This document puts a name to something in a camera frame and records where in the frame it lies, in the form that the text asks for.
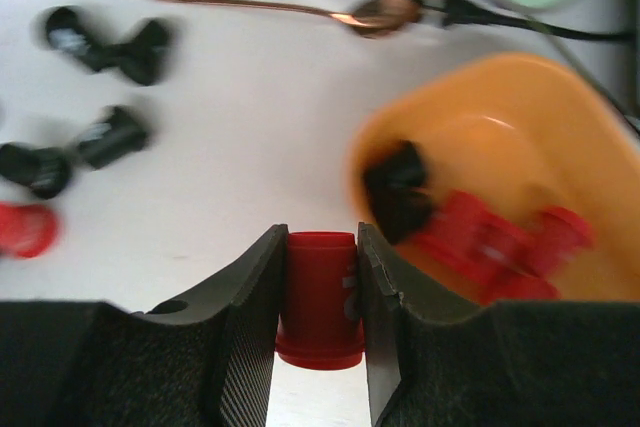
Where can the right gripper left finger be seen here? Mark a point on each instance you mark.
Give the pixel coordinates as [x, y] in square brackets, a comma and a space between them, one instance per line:
[202, 358]

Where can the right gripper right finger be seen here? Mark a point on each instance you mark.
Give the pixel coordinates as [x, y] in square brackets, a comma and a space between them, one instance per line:
[434, 358]

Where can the copper spoon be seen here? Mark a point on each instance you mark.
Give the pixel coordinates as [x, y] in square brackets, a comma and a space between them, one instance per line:
[371, 19]

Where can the red capsule number two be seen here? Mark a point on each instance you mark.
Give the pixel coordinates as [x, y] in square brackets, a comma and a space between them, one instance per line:
[475, 243]

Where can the orange storage basket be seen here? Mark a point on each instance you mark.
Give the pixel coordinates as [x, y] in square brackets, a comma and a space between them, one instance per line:
[523, 133]

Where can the black capsule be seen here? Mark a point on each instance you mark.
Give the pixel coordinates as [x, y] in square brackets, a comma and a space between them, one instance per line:
[44, 172]
[394, 193]
[143, 57]
[118, 133]

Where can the black capsule number four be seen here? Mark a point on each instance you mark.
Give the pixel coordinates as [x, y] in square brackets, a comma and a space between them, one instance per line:
[65, 32]

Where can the red capsule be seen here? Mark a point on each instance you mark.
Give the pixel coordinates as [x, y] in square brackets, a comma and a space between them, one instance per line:
[560, 233]
[320, 327]
[27, 231]

